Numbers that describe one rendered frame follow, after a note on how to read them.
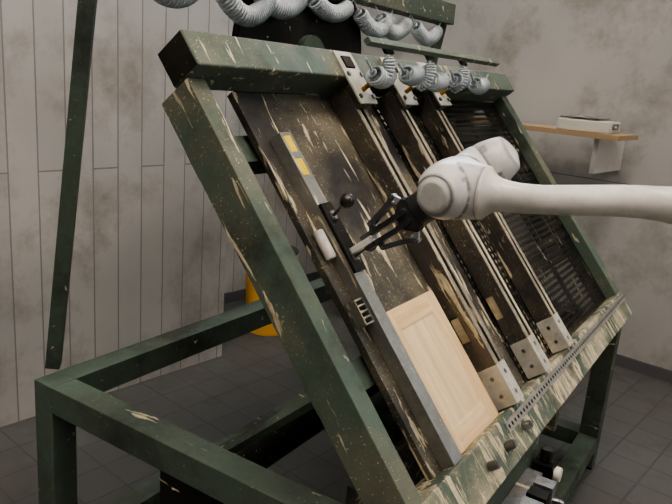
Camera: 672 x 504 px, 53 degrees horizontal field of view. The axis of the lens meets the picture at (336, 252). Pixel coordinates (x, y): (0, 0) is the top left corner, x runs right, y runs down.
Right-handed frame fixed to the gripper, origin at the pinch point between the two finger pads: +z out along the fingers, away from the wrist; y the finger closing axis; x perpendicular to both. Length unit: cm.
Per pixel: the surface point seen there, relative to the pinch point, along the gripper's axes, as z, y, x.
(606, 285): 12, 51, 194
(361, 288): 11.5, 8.2, 7.6
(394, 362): 13.1, 28.3, 7.5
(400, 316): 13.6, 18.9, 21.0
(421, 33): 19, -93, 164
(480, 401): 14, 51, 38
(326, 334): 10.5, 14.8, -15.1
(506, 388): 9, 51, 47
